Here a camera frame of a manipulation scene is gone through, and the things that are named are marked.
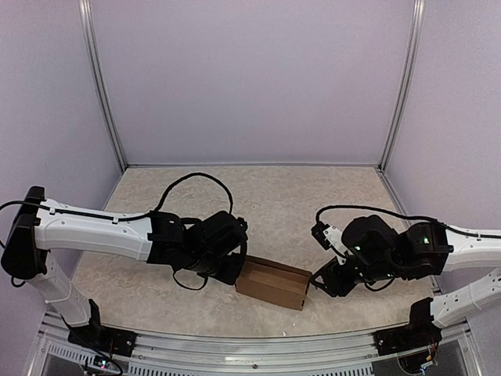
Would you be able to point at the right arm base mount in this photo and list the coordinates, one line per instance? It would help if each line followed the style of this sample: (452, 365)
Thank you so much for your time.
(418, 332)

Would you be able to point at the brown cardboard box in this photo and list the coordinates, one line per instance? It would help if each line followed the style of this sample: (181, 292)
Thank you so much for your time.
(274, 283)

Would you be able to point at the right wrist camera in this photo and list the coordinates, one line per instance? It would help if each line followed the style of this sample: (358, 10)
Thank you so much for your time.
(329, 237)

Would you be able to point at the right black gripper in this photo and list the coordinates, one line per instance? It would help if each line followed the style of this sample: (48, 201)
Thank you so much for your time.
(337, 285)

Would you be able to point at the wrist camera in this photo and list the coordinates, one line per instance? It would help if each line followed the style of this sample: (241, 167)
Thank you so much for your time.
(242, 223)
(329, 237)

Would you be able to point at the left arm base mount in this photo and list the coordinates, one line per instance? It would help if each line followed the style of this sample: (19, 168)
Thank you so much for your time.
(96, 336)

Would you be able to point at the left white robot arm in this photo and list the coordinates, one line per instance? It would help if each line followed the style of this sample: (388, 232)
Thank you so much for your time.
(42, 225)

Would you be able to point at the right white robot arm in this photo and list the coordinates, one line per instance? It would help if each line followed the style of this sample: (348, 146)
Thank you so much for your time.
(430, 248)

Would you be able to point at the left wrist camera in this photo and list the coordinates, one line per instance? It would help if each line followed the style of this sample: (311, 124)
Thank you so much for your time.
(242, 223)

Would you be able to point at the aluminium frame post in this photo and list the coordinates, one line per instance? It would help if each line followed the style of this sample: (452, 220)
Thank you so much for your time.
(91, 45)
(411, 53)

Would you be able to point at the right aluminium frame post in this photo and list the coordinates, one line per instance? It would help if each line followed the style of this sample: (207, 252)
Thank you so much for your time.
(411, 53)

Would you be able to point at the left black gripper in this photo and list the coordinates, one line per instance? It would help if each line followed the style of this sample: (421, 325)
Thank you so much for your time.
(231, 276)

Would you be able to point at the front aluminium rail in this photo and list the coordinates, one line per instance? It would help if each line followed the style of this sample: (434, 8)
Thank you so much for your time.
(351, 353)

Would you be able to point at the left aluminium frame post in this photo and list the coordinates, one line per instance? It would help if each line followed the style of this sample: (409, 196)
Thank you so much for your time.
(91, 45)

